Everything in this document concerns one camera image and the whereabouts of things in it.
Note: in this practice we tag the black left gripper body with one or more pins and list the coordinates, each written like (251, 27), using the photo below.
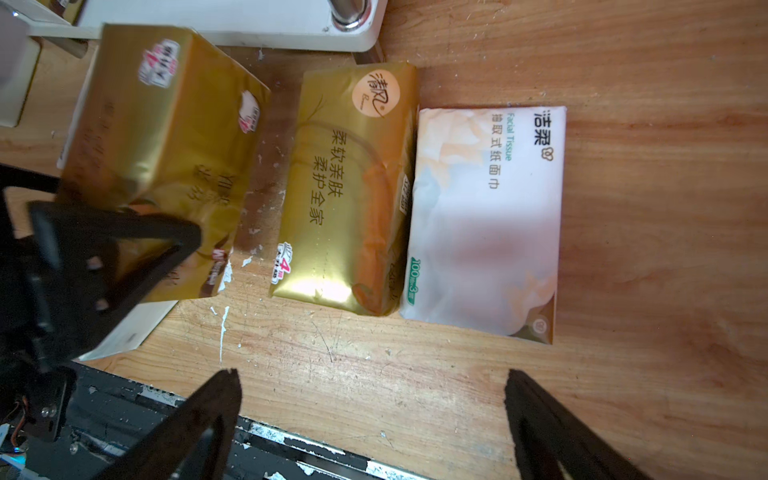
(42, 312)

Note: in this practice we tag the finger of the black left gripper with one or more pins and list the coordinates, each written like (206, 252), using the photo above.
(86, 288)

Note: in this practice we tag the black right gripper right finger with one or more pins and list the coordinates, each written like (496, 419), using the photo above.
(552, 443)

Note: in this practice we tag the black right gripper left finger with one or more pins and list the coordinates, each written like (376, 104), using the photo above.
(193, 442)

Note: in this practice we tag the gold tissue pack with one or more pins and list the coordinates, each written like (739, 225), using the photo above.
(169, 125)
(345, 220)

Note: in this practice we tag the white two-tier shelf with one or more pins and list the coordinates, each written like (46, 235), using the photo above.
(332, 26)

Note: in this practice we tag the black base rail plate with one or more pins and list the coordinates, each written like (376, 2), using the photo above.
(80, 423)

